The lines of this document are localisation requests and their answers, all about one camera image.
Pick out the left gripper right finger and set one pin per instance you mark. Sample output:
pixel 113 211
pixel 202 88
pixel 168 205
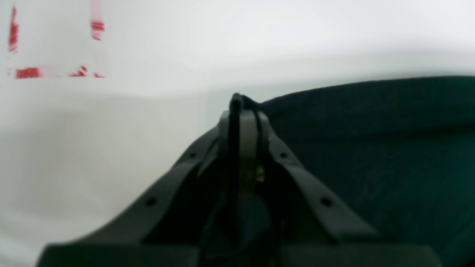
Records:
pixel 343 239

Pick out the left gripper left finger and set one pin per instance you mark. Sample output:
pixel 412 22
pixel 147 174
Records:
pixel 120 242

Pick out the black t-shirt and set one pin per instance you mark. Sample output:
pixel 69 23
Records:
pixel 400 153

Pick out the red tape rectangle marking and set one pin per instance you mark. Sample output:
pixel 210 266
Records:
pixel 56 39

